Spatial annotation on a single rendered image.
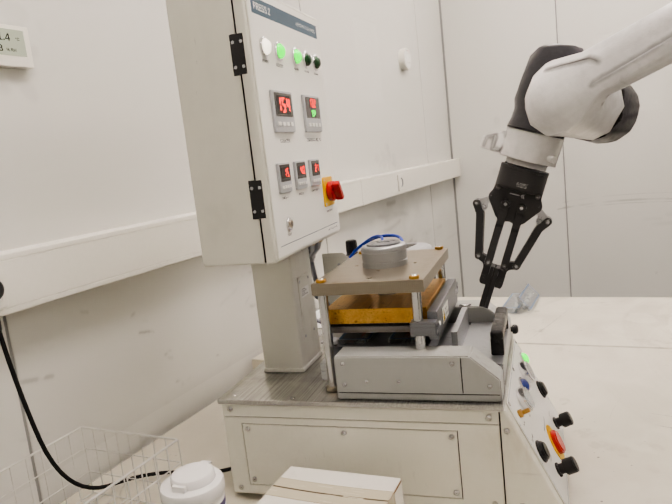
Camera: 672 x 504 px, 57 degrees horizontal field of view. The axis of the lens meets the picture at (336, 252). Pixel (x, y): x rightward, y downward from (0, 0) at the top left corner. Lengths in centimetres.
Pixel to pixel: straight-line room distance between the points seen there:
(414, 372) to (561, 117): 41
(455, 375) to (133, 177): 81
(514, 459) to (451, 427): 10
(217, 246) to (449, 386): 42
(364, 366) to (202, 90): 49
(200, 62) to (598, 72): 56
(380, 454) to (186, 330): 67
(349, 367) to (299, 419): 12
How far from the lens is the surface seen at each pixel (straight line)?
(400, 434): 99
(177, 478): 92
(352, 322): 101
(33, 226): 123
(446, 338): 111
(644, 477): 116
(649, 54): 85
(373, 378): 97
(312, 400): 101
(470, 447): 98
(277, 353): 114
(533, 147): 99
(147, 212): 142
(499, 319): 106
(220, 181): 99
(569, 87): 87
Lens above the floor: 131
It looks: 9 degrees down
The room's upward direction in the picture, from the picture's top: 6 degrees counter-clockwise
